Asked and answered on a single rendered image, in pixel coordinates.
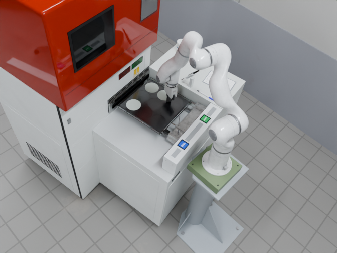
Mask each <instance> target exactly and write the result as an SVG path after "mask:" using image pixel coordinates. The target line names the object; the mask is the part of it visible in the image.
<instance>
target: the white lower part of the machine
mask: <svg viewBox="0 0 337 253"><path fill-rule="evenodd" d="M0 103H1V105H2V107H3V109H4V111H5V114H6V116H7V118H8V120H9V122H10V124H11V126H12V128H13V131H14V133H15V135H16V137H17V139H18V141H19V143H20V145H21V148H22V150H23V152H24V154H25V155H27V156H28V157H29V158H31V159H32V160H33V161H34V162H35V163H37V164H38V165H39V166H40V167H42V168H43V169H44V170H46V171H47V172H48V173H49V174H51V175H52V176H53V177H54V178H56V179H57V180H58V181H60V182H61V183H62V184H63V185H65V186H66V187H67V188H69V189H70V190H71V191H72V192H74V193H75V194H76V195H77V196H79V197H80V198H81V199H84V198H85V197H86V196H87V195H88V194H89V193H90V192H91V191H92V190H93V189H94V188H95V187H96V186H97V185H98V184H99V183H100V179H99V173H98V166H97V159H96V152H95V145H94V138H93V131H91V132H90V133H88V134H87V135H86V136H85V137H84V138H83V139H82V140H80V141H79V142H78V143H77V144H76V145H75V146H74V147H72V148H71V149H68V148H67V147H66V146H64V145H63V144H62V143H60V142H59V141H57V140H56V139H55V138H53V137H52V136H51V135H49V134H48V133H47V132H45V131H44V130H43V129H41V128H40V127H38V126H37V125H36V124H34V123H33V122H32V121H30V120H29V119H28V118H26V117H25V116H23V115H22V114H21V113H19V112H18V111H17V110H15V109H14V108H13V107H11V106H10V105H9V104H7V103H6V102H4V101H3V100H2V99H0Z"/></svg>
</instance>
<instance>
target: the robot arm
mask: <svg viewBox="0 0 337 253"><path fill-rule="evenodd" d="M202 44H203V38H202V36H201V35H200V34H199V33H197V32H195V31H189V32H187V33H186V34H185V36H184V37H183V39H182V41H181V43H180V45H179V47H178V49H177V51H176V53H175V55H174V56H173V57H172V58H170V59H168V60H167V61H166V62H164V63H163V64H162V65H161V67H160V68H159V70H158V72H157V75H156V79H157V81H158V83H165V86H164V90H165V92H166V96H167V98H166V101H167V102H171V100H174V99H175V97H177V91H178V88H177V85H178V81H179V75H180V69H181V68H183V67H184V66H185V65H186V64H187V63H188V61H189V64H190V66H191V67H192V68H194V69H196V70H203V69H206V68H209V67H211V66H214V71H213V74H212V76H211V78H210V80H209V89H210V93H211V96H212V99H213V101H214V103H215V104H216V105H217V106H219V107H221V108H224V109H225V110H226V111H227V116H225V117H223V118H221V119H219V120H217V121H215V122H213V123H212V124H211V125H210V127H209V129H208V134H209V136H210V137H211V139H212V140H213V144H212V147H211V150H209V151H207V152H206V153H205V154H204V155H203V157H202V165H203V168H204V169H205V170H206V171H207V172H208V173H210V174H211V175H214V176H223V175H226V174H227V173H229V172H230V170H231V168H232V161H231V159H230V154H231V152H232V150H233V147H234V143H235V141H234V138H233V137H235V136H236V135H238V134H240V133H242V132H244V131H245V130H246V129H247V127H248V124H249V121H248V117H247V115H246V114H245V113H244V111H243V110H242V109H241V108H240V107H239V106H238V105H237V104H236V102H235V101H234V100H233V98H232V96H231V92H230V88H229V84H228V80H227V73H228V69H229V66H230V63H231V51H230V49H229V47H228V46H227V45H226V44H223V43H216V44H213V45H210V46H207V47H205V48H202V49H201V47H202Z"/></svg>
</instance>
